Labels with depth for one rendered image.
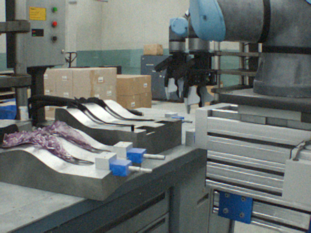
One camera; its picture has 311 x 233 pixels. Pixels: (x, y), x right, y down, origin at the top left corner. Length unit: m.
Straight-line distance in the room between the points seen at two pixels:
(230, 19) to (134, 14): 8.99
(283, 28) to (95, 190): 0.52
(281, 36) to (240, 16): 0.09
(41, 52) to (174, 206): 1.06
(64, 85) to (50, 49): 3.52
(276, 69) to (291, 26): 0.09
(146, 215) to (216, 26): 0.68
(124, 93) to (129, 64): 3.93
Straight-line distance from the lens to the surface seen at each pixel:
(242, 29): 0.67
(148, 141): 1.06
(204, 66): 1.14
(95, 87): 5.04
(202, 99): 1.22
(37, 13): 1.83
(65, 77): 5.36
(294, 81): 0.68
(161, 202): 1.18
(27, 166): 0.85
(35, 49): 1.81
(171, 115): 1.55
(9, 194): 0.84
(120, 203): 0.98
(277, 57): 0.69
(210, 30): 0.66
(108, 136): 1.09
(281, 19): 0.69
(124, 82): 5.78
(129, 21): 9.72
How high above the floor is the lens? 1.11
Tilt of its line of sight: 10 degrees down
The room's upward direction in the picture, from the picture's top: straight up
